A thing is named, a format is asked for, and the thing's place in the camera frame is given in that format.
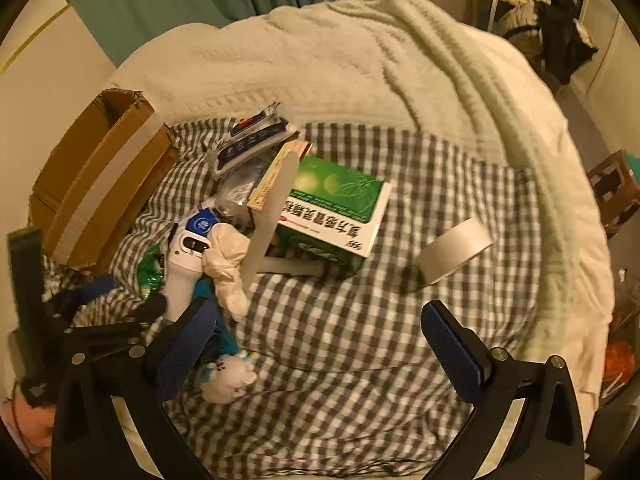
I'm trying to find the brown cardboard box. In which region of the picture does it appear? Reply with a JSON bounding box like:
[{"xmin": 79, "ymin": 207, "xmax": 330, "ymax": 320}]
[{"xmin": 30, "ymin": 89, "xmax": 181, "ymax": 273}]

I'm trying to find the grey checkered bedsheet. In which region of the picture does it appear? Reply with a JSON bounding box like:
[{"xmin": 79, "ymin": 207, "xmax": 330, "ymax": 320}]
[{"xmin": 42, "ymin": 117, "xmax": 543, "ymax": 480}]

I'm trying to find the orange bag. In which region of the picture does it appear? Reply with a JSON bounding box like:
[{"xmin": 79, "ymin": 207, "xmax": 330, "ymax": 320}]
[{"xmin": 602, "ymin": 340, "xmax": 631, "ymax": 391}]

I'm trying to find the wet wipes packet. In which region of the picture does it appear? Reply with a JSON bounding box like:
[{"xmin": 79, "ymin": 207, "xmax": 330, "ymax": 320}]
[{"xmin": 207, "ymin": 101, "xmax": 301, "ymax": 181}]

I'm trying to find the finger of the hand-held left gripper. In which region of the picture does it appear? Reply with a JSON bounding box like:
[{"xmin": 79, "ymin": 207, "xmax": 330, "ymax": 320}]
[
  {"xmin": 47, "ymin": 274, "xmax": 120, "ymax": 328},
  {"xmin": 117, "ymin": 292, "xmax": 168, "ymax": 333}
]

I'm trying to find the green snack packet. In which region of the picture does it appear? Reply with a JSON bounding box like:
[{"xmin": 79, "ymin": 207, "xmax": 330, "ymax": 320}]
[{"xmin": 136, "ymin": 245, "xmax": 166, "ymax": 301}]

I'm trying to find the white cloth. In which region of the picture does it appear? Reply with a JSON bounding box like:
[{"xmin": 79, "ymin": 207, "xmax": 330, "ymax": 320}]
[{"xmin": 200, "ymin": 222, "xmax": 251, "ymax": 321}]

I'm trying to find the cream quilted blanket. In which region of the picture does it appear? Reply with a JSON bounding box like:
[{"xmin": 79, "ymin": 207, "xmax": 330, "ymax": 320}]
[{"xmin": 107, "ymin": 0, "xmax": 616, "ymax": 441}]

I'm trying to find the grey tape roll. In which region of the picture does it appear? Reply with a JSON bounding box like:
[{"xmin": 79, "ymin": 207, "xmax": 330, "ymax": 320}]
[{"xmin": 415, "ymin": 217, "xmax": 493, "ymax": 288}]

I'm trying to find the teal fabric item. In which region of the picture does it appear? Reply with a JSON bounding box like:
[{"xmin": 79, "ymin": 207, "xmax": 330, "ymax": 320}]
[{"xmin": 192, "ymin": 277, "xmax": 241, "ymax": 361}]

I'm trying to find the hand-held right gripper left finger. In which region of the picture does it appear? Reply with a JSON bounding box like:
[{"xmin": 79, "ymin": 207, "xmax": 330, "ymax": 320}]
[{"xmin": 52, "ymin": 297, "xmax": 219, "ymax": 480}]

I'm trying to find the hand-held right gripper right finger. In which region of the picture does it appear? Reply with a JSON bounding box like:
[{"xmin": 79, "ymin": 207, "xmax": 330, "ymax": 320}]
[{"xmin": 421, "ymin": 300, "xmax": 586, "ymax": 480}]

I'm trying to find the white handheld device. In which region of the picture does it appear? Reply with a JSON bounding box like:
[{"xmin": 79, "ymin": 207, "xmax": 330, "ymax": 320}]
[{"xmin": 162, "ymin": 230, "xmax": 213, "ymax": 323}]

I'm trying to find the blue tissue packet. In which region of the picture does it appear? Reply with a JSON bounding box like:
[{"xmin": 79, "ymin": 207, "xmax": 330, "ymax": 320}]
[{"xmin": 185, "ymin": 207, "xmax": 221, "ymax": 236}]

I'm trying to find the green medicine box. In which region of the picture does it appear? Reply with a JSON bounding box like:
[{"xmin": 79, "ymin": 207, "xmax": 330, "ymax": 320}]
[{"xmin": 272, "ymin": 155, "xmax": 393, "ymax": 273}]

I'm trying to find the teal curtain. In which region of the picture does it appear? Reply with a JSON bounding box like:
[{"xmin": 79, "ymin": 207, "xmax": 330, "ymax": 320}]
[{"xmin": 52, "ymin": 0, "xmax": 361, "ymax": 68}]

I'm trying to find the wooden stool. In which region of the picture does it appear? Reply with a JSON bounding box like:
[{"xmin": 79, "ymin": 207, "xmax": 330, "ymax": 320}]
[{"xmin": 586, "ymin": 150, "xmax": 633, "ymax": 238}]

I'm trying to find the white plush toy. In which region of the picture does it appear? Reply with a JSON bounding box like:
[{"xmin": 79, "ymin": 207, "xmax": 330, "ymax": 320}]
[{"xmin": 200, "ymin": 350, "xmax": 258, "ymax": 405}]

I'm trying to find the clear bag of white cables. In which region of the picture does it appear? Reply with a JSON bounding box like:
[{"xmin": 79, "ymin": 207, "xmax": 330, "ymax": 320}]
[{"xmin": 215, "ymin": 155, "xmax": 281, "ymax": 231}]

